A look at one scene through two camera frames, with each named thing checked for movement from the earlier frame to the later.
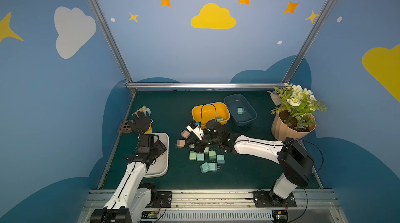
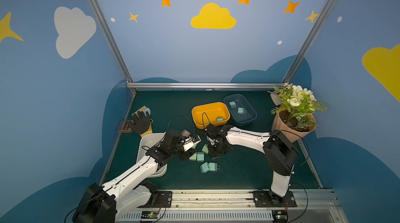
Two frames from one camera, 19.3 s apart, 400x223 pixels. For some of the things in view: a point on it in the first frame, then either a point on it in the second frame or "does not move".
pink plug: (185, 134) does not move
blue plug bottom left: (204, 168) does not move
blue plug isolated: (240, 110) does not move
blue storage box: (241, 112) does not move
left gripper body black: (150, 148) → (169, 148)
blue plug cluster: (220, 159) → (233, 104)
